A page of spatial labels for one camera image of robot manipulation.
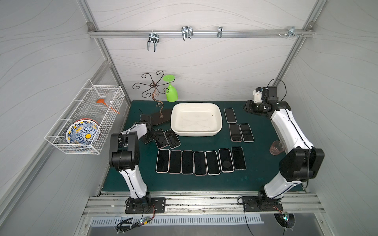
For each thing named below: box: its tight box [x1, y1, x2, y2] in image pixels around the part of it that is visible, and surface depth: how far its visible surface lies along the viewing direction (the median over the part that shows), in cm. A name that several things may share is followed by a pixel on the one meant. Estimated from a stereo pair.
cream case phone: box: [204, 150, 221, 176], surface depth 90 cm
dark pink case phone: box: [218, 148, 235, 173], surface depth 91 cm
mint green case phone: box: [181, 149, 194, 175], surface depth 90 cm
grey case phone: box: [238, 123, 255, 143], surface depth 103 cm
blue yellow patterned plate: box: [65, 118, 100, 145], surface depth 62 cm
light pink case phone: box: [155, 148, 171, 174], surface depth 91 cm
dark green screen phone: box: [223, 107, 238, 124], surface depth 114 cm
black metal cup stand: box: [132, 70, 176, 126], surface depth 92 cm
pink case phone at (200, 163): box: [193, 150, 208, 177], surface depth 90 cm
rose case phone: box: [168, 149, 183, 175], surface depth 89 cm
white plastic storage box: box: [170, 102, 223, 137], surface depth 111 cm
